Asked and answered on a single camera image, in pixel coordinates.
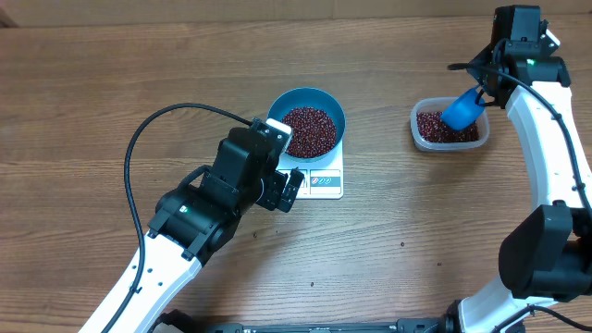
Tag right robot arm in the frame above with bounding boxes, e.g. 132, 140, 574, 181
436, 5, 591, 332

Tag red adzuki beans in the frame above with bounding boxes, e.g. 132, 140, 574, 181
281, 106, 479, 158

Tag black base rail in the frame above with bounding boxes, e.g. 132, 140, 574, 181
148, 310, 453, 333

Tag white digital kitchen scale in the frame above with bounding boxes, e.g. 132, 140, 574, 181
277, 142, 344, 200

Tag teal metal bowl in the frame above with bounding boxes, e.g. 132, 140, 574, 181
267, 87, 346, 152

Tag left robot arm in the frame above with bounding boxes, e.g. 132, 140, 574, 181
82, 119, 303, 332

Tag blue plastic measuring scoop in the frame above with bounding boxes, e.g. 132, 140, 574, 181
440, 87, 485, 130

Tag clear plastic container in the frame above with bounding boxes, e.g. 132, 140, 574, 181
410, 97, 490, 153

